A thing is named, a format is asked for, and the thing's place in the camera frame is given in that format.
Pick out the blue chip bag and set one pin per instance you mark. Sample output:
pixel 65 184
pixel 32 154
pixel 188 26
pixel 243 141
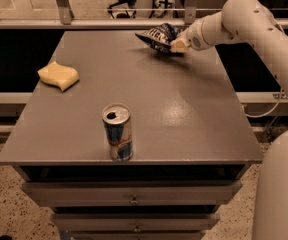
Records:
pixel 160 37

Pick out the grey drawer cabinet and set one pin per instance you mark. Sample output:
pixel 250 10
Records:
pixel 143 147

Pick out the metal glass railing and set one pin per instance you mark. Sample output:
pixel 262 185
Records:
pixel 89 14

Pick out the lower grey drawer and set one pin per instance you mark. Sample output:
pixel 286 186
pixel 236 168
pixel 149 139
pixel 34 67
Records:
pixel 135 222

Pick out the black office chair base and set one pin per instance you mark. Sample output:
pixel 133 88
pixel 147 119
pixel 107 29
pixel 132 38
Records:
pixel 122 9

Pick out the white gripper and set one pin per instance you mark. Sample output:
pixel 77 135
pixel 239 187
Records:
pixel 193 38

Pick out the yellow sponge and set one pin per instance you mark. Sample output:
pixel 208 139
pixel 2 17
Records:
pixel 58 75

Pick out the grey drawer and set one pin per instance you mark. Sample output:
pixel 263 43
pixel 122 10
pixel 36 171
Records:
pixel 82 194
pixel 135 222

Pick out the upper grey drawer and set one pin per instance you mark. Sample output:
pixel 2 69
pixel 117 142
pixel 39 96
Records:
pixel 82 194

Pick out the blue silver energy drink can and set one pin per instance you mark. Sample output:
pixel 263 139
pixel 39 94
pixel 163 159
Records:
pixel 116 118

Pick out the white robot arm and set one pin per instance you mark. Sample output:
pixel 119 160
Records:
pixel 250 22

